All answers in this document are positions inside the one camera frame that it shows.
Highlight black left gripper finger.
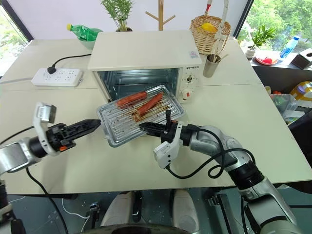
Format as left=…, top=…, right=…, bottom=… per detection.
left=64, top=118, right=101, bottom=134
left=67, top=125, right=98, bottom=142

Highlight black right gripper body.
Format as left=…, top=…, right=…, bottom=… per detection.
left=159, top=109, right=180, bottom=145

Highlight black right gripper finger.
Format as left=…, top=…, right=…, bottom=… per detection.
left=139, top=121, right=169, bottom=131
left=138, top=124, right=164, bottom=138

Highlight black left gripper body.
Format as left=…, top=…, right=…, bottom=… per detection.
left=45, top=123, right=77, bottom=154

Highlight silver ribbed baking tray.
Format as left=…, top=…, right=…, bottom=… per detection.
left=96, top=84, right=186, bottom=148

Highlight long slim red sausage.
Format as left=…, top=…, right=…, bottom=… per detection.
left=136, top=93, right=164, bottom=116

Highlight short thick red sausage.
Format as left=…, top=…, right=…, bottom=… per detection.
left=116, top=91, right=148, bottom=108

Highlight cream white toaster oven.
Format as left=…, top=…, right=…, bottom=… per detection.
left=87, top=30, right=203, bottom=104

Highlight white power strip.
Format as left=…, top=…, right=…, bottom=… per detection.
left=31, top=68, right=84, bottom=88

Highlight metal cup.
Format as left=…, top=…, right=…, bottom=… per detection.
left=202, top=54, right=222, bottom=78

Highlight white rounded robot leg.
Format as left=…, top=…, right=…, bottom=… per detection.
left=100, top=190, right=134, bottom=228
left=172, top=188, right=200, bottom=234

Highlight pale green bowl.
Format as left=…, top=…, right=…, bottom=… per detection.
left=77, top=28, right=104, bottom=50

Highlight wooden chopsticks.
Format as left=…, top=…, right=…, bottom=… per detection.
left=211, top=54, right=230, bottom=63

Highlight green plastic soda bottle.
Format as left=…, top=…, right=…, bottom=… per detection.
left=66, top=23, right=103, bottom=41

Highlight woven wicker basket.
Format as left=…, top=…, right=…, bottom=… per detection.
left=189, top=15, right=232, bottom=56

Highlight wooden branch rack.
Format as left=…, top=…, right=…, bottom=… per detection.
left=145, top=0, right=176, bottom=31

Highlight yellow fruit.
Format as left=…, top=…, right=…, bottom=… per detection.
left=200, top=22, right=218, bottom=34

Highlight clear plastic container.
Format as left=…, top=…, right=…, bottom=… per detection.
left=270, top=93, right=298, bottom=123

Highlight tall green potted plant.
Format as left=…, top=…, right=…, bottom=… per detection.
left=100, top=0, right=135, bottom=33

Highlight red plate with fruit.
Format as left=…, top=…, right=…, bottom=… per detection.
left=254, top=55, right=279, bottom=66

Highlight small plant in white pot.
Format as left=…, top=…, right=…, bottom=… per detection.
left=244, top=25, right=276, bottom=59

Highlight yellow and purple toy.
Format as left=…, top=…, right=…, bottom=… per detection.
left=289, top=80, right=312, bottom=108

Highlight clear bottle with blue cap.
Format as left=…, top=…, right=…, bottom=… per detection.
left=278, top=35, right=301, bottom=61

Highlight dark tissue box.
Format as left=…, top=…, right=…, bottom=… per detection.
left=291, top=47, right=312, bottom=71

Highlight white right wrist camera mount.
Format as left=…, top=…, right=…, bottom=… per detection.
left=153, top=121, right=184, bottom=170

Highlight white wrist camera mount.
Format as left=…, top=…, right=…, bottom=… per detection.
left=153, top=121, right=184, bottom=170
left=32, top=102, right=58, bottom=157

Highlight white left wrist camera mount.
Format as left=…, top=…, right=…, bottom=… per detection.
left=32, top=102, right=58, bottom=157

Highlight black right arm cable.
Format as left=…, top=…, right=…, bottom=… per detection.
left=167, top=128, right=256, bottom=180

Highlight black plug with cable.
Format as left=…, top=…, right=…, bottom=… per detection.
left=47, top=54, right=92, bottom=75

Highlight white power strip cable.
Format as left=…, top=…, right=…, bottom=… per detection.
left=0, top=77, right=34, bottom=85

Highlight white wrapped basket handle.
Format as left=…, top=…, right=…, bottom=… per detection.
left=211, top=0, right=230, bottom=59

